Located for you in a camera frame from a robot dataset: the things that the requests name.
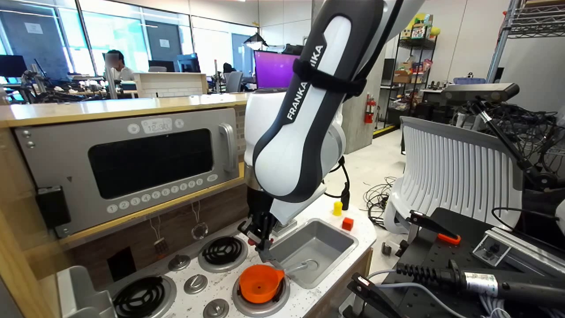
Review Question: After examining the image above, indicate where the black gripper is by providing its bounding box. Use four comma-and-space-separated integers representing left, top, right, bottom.
237, 186, 276, 253

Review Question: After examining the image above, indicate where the orange toy pot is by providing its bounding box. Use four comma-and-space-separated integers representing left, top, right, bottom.
237, 262, 309, 308

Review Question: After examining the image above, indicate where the gray toy sink basin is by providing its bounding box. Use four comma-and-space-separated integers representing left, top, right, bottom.
262, 218, 361, 292

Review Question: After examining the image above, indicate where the black toy bottle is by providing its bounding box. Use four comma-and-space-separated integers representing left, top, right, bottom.
340, 182, 354, 212

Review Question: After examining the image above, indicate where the gray toy microwave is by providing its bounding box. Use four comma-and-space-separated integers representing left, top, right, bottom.
13, 106, 244, 239

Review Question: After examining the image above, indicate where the clear hanging utensil hook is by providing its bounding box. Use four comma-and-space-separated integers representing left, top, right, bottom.
147, 216, 170, 257
189, 202, 212, 242

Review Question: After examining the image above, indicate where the silver stove knob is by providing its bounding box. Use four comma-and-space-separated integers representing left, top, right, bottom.
166, 253, 193, 273
202, 297, 232, 318
182, 274, 211, 297

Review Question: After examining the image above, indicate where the black square backsplash plate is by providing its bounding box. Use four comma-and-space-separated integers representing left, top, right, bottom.
106, 246, 138, 283

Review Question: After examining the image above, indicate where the purple screen monitor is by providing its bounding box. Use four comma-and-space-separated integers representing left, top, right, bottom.
253, 50, 304, 92

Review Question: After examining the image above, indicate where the red fire extinguisher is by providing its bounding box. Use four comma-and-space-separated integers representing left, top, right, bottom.
362, 94, 378, 128

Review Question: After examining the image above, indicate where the wooden play kitchen unit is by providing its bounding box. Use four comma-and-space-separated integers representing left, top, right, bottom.
0, 89, 380, 318

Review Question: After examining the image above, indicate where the black perforated breadboard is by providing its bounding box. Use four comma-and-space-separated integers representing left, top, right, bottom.
378, 205, 565, 318

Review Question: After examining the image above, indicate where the gray plastic panel holder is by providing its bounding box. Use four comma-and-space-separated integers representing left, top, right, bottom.
55, 264, 119, 318

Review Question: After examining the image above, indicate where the black pendant lamp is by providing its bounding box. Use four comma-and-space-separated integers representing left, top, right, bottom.
244, 29, 271, 52

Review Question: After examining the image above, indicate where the white ribbed panel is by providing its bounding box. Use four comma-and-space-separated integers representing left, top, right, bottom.
385, 115, 523, 235

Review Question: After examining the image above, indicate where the seated person white shirt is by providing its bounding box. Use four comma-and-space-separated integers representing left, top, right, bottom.
101, 48, 140, 99

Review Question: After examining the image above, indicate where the storage shelf with goods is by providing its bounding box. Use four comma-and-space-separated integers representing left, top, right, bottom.
382, 11, 440, 129

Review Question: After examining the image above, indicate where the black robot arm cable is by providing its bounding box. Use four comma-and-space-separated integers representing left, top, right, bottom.
324, 156, 354, 212

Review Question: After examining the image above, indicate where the floor cable tangle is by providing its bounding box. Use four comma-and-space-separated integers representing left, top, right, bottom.
362, 175, 398, 230

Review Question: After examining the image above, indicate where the gray cable bundle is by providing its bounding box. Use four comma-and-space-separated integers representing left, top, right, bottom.
475, 294, 518, 318

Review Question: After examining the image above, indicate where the thick black cable conduit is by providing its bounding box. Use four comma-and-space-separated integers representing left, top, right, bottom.
394, 262, 565, 308

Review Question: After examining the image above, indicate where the black camera stand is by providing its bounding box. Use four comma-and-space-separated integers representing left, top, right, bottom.
470, 98, 555, 186

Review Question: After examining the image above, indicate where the aluminum extrusion rail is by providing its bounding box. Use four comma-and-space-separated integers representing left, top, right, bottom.
472, 227, 565, 280

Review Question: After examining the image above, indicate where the black stereo camera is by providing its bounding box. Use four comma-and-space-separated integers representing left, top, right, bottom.
444, 82, 521, 105

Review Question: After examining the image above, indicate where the metal wire shelf rack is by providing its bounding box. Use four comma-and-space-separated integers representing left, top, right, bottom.
500, 0, 565, 41

